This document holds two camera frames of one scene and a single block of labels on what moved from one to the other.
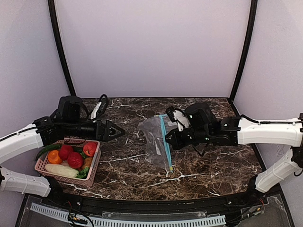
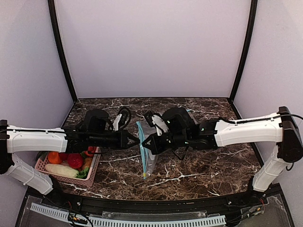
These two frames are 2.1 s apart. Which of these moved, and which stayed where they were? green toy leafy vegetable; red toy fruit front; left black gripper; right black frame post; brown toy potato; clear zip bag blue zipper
Moved: clear zip bag blue zipper; left black gripper
Stayed: green toy leafy vegetable; brown toy potato; red toy fruit front; right black frame post
